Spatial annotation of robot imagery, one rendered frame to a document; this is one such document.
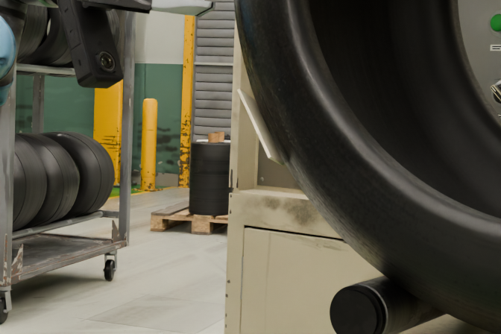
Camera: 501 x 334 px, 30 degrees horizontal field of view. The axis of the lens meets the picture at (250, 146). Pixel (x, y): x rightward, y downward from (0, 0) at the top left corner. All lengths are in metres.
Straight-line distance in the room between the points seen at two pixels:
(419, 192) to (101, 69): 0.43
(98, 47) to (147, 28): 9.92
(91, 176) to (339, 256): 3.66
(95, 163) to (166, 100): 5.74
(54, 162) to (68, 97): 6.70
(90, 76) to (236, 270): 0.69
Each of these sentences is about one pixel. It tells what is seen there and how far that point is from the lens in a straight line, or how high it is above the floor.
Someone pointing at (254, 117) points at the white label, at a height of 1.04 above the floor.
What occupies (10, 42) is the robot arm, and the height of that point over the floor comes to 1.10.
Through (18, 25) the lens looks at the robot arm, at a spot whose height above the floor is 1.13.
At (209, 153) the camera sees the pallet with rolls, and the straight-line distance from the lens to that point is 7.09.
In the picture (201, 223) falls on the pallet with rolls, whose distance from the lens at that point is 7.12.
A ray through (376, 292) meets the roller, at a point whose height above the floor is 0.92.
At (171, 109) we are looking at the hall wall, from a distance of 10.72.
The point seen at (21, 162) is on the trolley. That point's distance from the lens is 4.35.
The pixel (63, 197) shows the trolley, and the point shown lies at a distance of 4.73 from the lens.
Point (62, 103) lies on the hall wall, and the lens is 11.43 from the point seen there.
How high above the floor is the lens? 1.06
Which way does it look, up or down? 3 degrees down
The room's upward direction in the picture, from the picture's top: 2 degrees clockwise
